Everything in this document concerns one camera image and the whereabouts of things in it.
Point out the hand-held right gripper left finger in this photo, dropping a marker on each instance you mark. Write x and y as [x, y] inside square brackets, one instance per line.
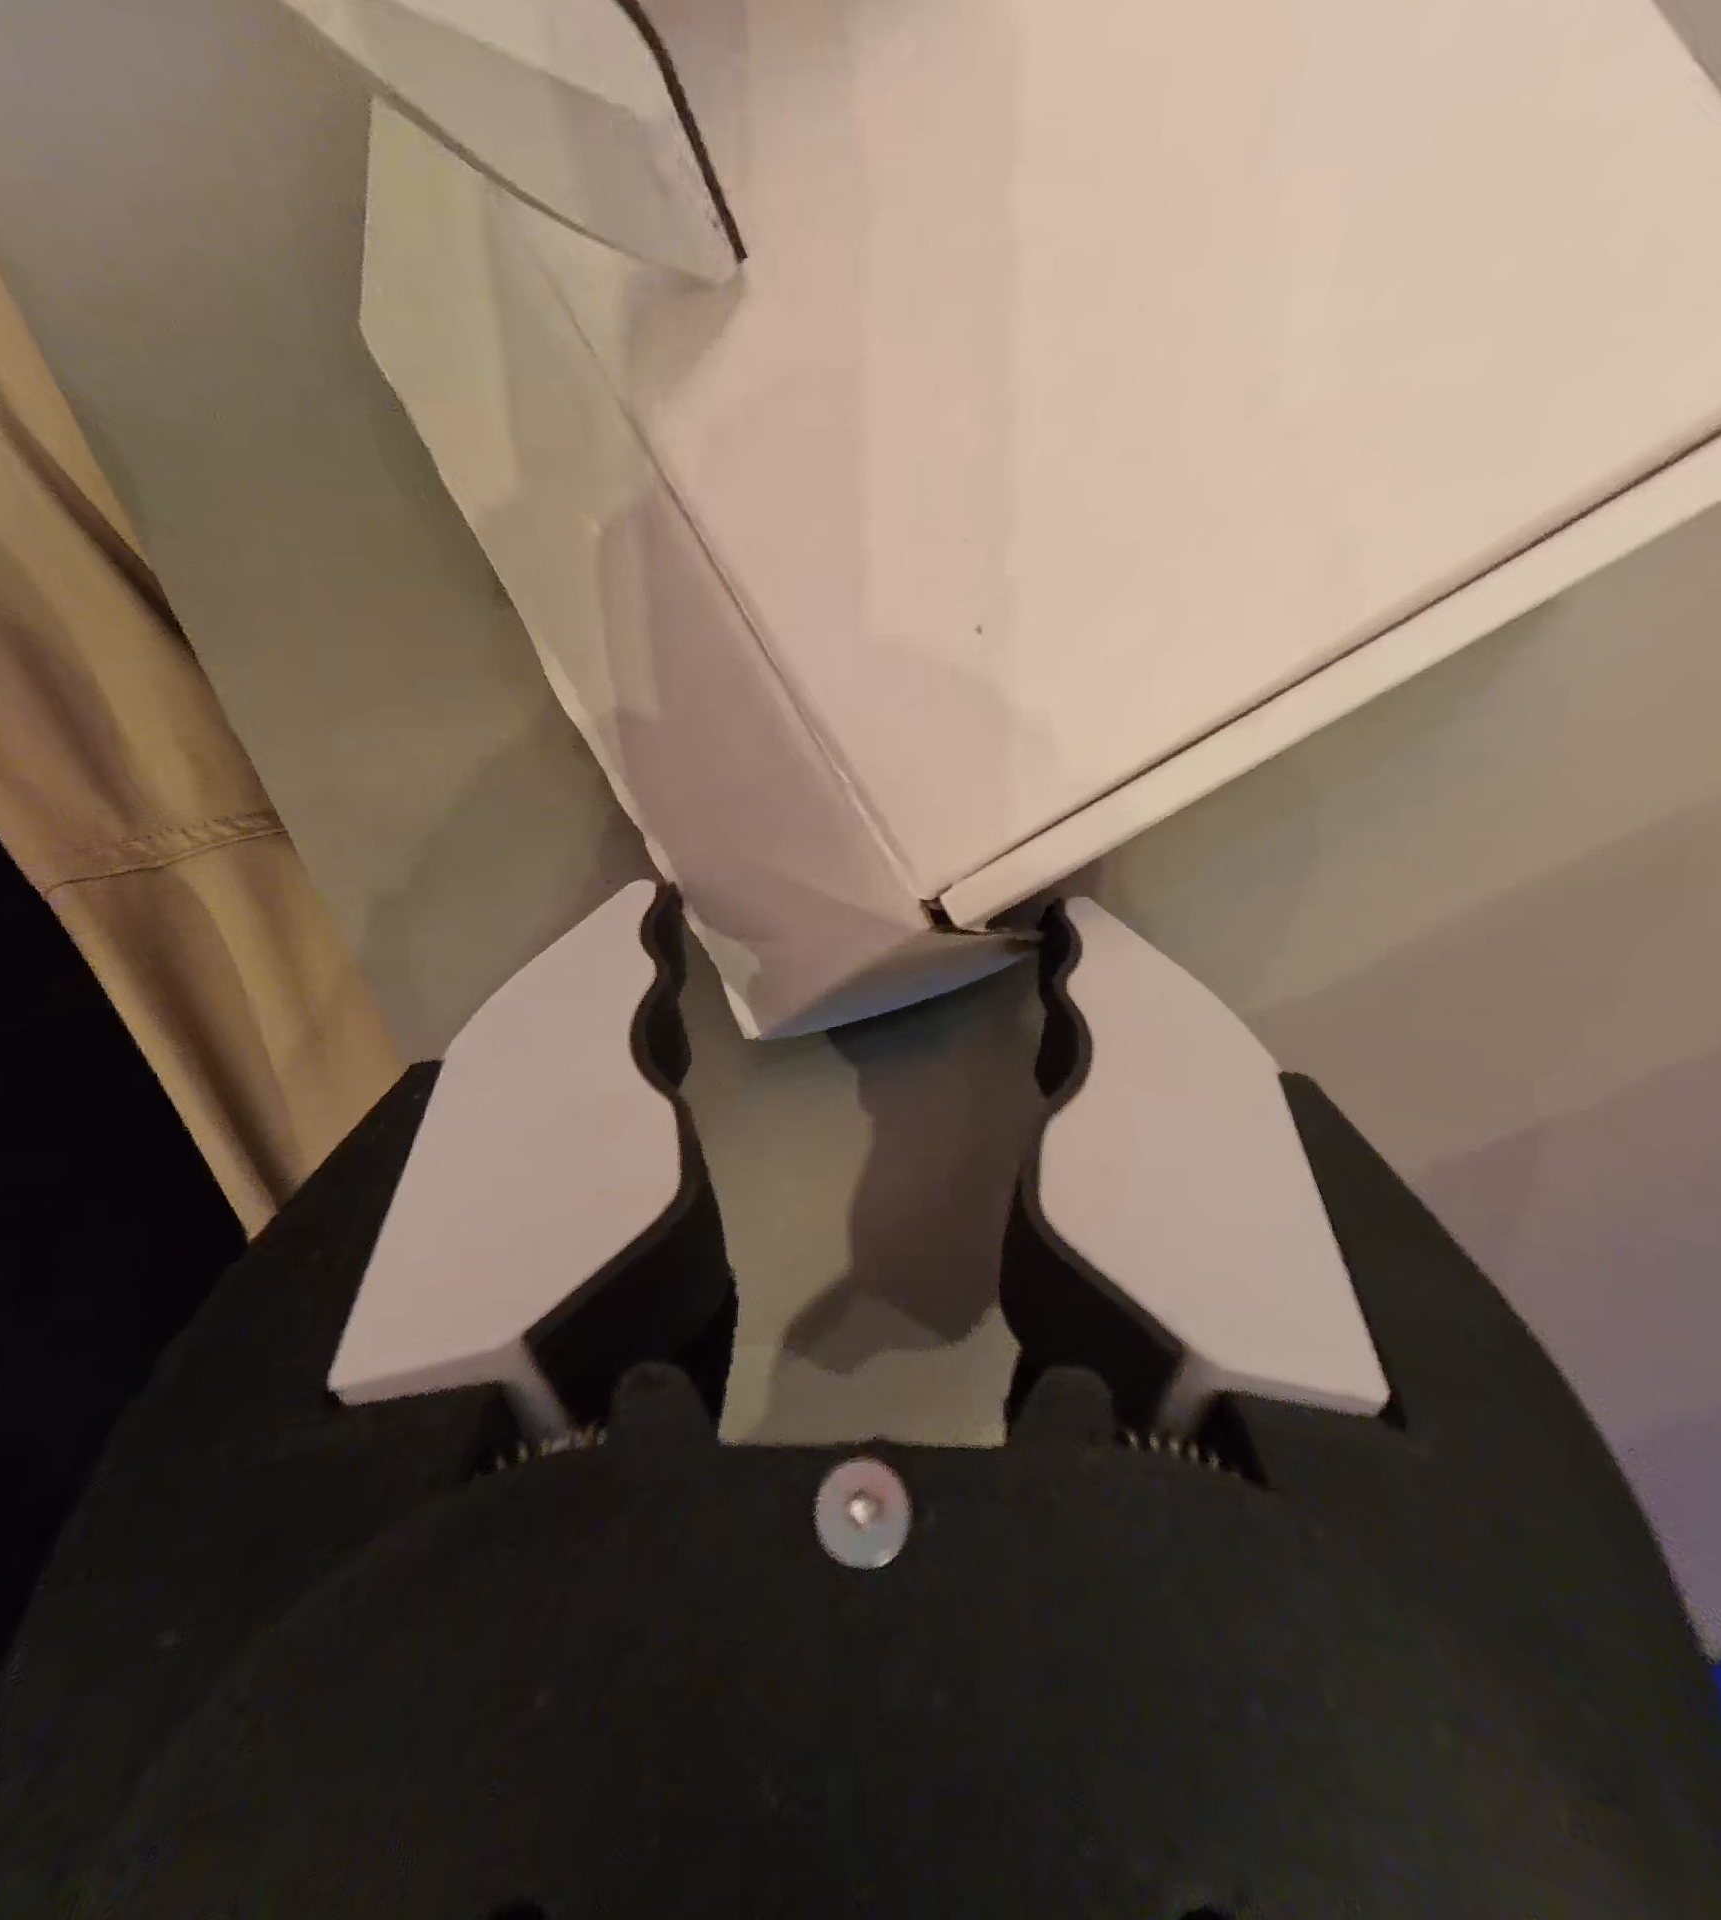
[529, 1200]

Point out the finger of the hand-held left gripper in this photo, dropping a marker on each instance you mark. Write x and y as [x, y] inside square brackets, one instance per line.
[529, 104]

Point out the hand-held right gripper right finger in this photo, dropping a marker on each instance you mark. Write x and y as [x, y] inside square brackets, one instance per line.
[1206, 1200]

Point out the white cardboard box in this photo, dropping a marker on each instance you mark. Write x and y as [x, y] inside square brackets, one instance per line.
[1174, 451]

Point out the person's black clothing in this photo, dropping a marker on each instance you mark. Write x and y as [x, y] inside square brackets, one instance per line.
[20, 1200]

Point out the person's beige trousers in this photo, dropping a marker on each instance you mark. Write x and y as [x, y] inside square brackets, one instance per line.
[97, 750]

